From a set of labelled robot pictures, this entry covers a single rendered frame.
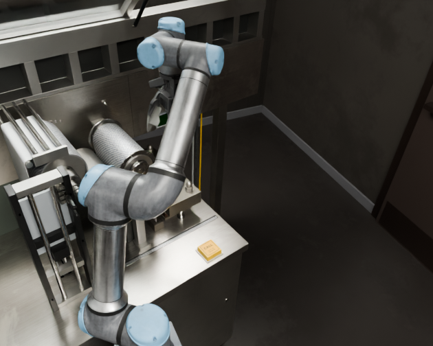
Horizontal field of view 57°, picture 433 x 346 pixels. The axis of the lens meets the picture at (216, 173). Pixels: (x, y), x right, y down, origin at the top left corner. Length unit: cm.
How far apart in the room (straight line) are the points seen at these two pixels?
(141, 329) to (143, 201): 39
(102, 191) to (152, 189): 13
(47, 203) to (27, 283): 48
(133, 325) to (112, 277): 15
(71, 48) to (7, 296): 90
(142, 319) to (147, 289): 34
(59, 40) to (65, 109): 26
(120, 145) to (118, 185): 51
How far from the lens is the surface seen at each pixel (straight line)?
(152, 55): 108
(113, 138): 153
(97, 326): 125
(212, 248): 161
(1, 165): 166
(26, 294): 163
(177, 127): 99
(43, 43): 151
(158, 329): 119
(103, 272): 114
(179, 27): 118
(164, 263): 160
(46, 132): 135
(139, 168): 144
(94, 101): 165
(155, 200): 96
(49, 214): 128
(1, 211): 178
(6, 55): 149
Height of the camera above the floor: 216
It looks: 39 degrees down
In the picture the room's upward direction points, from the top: 3 degrees clockwise
